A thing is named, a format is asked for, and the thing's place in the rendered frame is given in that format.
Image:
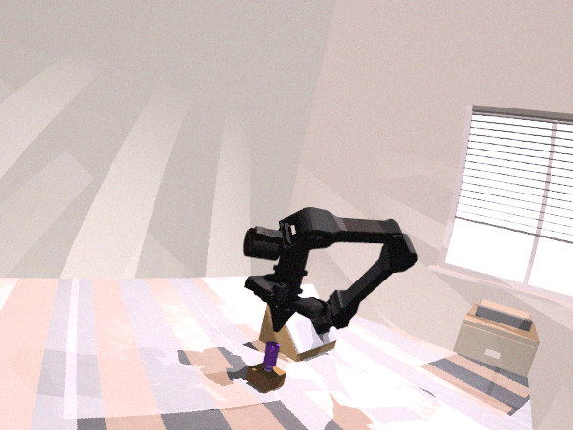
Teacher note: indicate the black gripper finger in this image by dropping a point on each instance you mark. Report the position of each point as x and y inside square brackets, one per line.
[284, 315]
[274, 311]

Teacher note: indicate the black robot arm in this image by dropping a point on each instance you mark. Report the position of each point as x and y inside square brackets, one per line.
[319, 229]

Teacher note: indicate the purple marker cap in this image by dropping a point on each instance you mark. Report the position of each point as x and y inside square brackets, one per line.
[271, 353]

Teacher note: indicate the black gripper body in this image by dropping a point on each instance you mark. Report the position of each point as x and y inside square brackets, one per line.
[309, 307]

